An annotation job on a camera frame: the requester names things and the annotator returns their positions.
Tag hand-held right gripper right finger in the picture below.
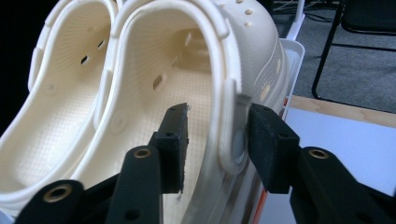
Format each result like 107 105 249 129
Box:
247 103 302 194

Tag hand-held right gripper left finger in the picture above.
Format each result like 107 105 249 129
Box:
148 102 191 194

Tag cream clog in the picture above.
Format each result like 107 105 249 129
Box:
0 0 120 217
70 0 291 224

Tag grey shoe rack orange legs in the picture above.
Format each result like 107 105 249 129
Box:
239 36 306 224

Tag pale blue table mat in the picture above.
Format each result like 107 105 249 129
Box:
257 106 396 224

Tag wooden table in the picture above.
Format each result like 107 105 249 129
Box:
289 94 396 129

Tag black folding chair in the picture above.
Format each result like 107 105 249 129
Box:
311 0 396 115

